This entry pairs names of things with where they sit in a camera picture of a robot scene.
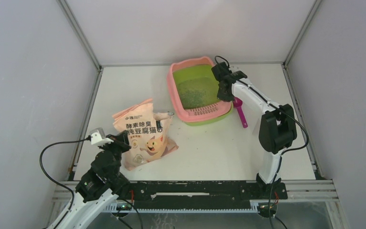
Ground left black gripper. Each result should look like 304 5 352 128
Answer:
99 130 132 178

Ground magenta plastic scoop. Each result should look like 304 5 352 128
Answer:
233 97 248 128

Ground cat litter bag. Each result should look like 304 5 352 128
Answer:
112 98 179 171

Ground pink green litter box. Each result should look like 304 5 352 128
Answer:
166 56 233 126

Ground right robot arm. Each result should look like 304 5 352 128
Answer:
212 62 297 198

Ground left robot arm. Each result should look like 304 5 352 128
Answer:
48 128 131 229

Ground green litter granules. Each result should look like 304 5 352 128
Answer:
176 78 220 109

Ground torn white bag strip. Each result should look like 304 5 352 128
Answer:
252 121 260 136

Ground right black cable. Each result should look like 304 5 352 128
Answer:
214 55 310 229

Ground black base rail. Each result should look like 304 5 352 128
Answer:
118 180 288 210

